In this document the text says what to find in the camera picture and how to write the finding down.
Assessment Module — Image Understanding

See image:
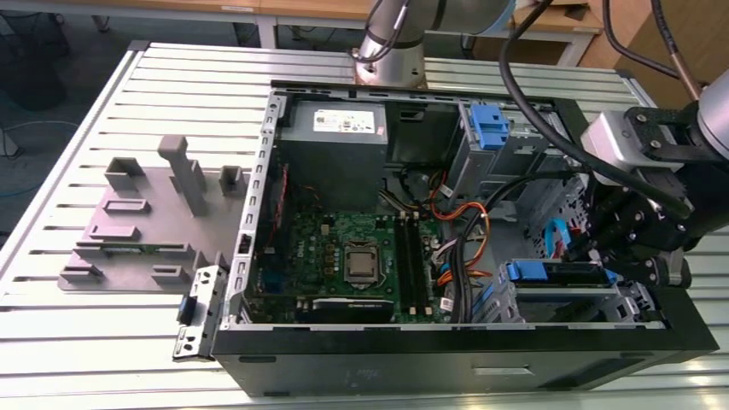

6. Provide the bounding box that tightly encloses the silver camera box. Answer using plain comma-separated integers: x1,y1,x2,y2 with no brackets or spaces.
579,109,648,173

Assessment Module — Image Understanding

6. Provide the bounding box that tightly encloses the grey parts rack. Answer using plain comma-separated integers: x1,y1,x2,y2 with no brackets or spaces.
56,134,256,295

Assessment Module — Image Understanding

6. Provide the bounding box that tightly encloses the blue data wire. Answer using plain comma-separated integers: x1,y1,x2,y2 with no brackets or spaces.
543,216,576,262

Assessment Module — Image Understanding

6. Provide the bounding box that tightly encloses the green motherboard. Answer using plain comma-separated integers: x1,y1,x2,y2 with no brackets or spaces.
249,210,459,325

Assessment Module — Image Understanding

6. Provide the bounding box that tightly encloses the wooden cabinet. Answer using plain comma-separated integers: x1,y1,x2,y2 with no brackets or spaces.
577,0,729,86

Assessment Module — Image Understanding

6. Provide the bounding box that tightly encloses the grey power supply unit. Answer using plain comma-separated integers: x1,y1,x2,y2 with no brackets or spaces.
277,99,393,214

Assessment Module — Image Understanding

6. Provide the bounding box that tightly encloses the silver CPU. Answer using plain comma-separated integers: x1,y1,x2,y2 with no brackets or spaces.
345,250,380,278

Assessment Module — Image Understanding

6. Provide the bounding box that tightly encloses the copper braided cable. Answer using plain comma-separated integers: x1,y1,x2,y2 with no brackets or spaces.
648,0,707,103

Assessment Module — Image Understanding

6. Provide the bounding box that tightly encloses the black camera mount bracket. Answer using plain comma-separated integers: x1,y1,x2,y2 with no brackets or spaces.
623,105,711,168

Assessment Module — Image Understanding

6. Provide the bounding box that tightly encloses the black graphics card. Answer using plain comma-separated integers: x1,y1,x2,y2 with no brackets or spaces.
295,296,399,325

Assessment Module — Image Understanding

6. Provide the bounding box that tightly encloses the green RAM stick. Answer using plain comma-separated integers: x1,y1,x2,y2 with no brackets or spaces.
100,243,172,255

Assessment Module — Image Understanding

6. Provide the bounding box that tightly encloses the CPU socket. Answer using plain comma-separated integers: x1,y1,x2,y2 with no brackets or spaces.
340,240,389,290

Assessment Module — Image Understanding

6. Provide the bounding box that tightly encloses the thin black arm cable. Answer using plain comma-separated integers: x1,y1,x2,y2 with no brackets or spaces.
600,0,691,82

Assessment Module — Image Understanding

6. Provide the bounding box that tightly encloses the hard disk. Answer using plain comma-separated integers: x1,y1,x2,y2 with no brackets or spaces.
499,260,621,290

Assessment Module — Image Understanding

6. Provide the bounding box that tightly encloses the metal disk bay cage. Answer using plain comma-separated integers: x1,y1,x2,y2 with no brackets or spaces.
448,101,577,198

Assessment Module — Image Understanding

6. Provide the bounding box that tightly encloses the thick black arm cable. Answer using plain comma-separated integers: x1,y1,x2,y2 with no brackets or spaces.
497,0,695,215

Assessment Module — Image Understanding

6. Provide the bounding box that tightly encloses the red orange yellow wire bundle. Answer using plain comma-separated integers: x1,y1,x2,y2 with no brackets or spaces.
428,169,496,279

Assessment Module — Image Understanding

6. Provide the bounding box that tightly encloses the metal expansion bracket retainer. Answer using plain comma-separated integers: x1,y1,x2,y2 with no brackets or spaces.
171,264,224,363

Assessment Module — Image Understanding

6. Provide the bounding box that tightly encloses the blue plastic bay latch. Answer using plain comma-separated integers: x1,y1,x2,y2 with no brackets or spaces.
471,103,513,151

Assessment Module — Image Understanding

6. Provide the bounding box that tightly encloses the black PC case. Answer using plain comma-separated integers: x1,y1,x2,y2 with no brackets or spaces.
210,78,720,396

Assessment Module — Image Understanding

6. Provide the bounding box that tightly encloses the low metal disk bay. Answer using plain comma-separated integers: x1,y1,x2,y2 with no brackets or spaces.
471,261,668,325

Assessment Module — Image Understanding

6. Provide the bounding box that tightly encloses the black internal cable bundle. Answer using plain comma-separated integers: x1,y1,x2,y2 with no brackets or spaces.
453,170,592,325

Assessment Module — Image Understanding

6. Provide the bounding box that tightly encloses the wooden desk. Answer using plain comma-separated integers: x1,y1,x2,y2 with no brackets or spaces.
56,0,605,49

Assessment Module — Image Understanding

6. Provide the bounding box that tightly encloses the black office chair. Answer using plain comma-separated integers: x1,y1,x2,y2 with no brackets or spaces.
0,11,75,113

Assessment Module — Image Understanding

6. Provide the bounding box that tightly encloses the black RAM slot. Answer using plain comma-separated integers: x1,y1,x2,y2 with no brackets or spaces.
396,212,413,316
413,212,435,316

